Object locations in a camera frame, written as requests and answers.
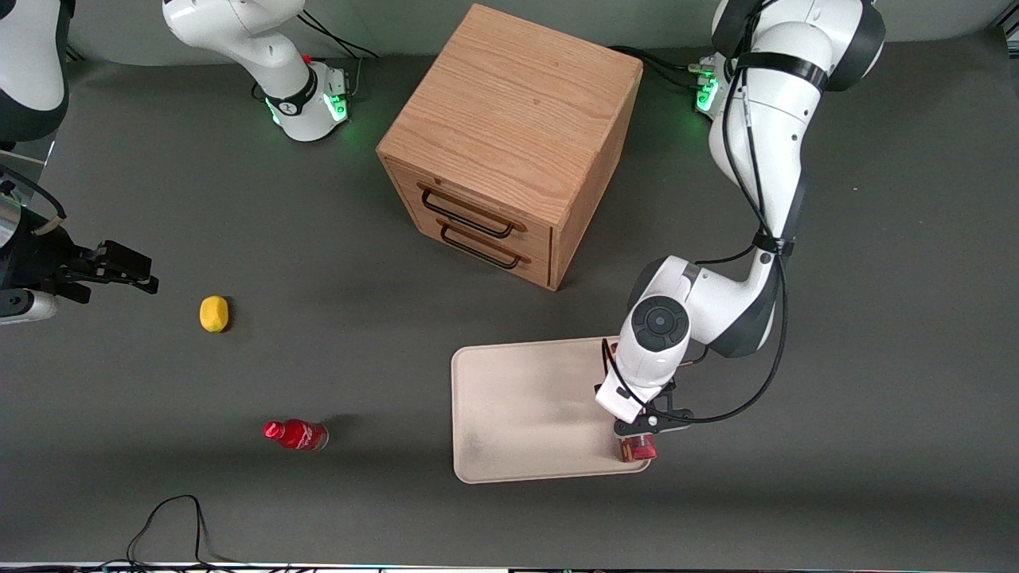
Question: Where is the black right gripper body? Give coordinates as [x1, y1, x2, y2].
[0, 207, 101, 292]

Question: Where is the red cookie box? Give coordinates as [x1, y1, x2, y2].
[621, 434, 660, 465]

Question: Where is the beige rectangular tray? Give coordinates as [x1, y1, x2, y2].
[451, 335, 653, 485]

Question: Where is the yellow lemon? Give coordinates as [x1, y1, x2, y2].
[199, 295, 230, 333]

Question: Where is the lower wooden drawer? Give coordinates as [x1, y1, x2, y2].
[398, 199, 553, 290]

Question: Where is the wooden drawer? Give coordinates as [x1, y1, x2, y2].
[386, 159, 554, 260]
[398, 199, 553, 290]

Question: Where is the upper wooden drawer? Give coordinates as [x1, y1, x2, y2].
[386, 159, 554, 260]

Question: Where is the red cola bottle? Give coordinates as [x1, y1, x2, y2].
[263, 419, 330, 452]

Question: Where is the wooden drawer cabinet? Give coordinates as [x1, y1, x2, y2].
[376, 3, 644, 292]

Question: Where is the dark grey left wrist camera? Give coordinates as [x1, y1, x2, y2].
[646, 400, 695, 435]

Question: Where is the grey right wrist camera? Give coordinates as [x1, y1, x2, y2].
[0, 289, 59, 325]

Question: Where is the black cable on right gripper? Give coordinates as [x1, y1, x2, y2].
[0, 163, 67, 236]

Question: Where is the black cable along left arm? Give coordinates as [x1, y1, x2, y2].
[601, 48, 791, 424]

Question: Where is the black lower drawer handle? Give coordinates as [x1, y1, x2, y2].
[438, 219, 531, 271]

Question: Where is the black drawer handle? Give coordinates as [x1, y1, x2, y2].
[438, 219, 531, 271]
[417, 185, 529, 240]

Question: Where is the black upper drawer handle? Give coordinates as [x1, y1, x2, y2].
[417, 185, 529, 240]

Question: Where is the thin black looped cable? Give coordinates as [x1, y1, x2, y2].
[126, 494, 240, 571]

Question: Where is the black cable at right arm base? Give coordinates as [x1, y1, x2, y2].
[299, 10, 381, 101]

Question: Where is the black cable at arm base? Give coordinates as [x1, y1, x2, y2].
[611, 45, 717, 90]
[299, 10, 381, 101]

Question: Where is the black cable at left arm base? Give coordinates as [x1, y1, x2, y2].
[611, 45, 717, 90]

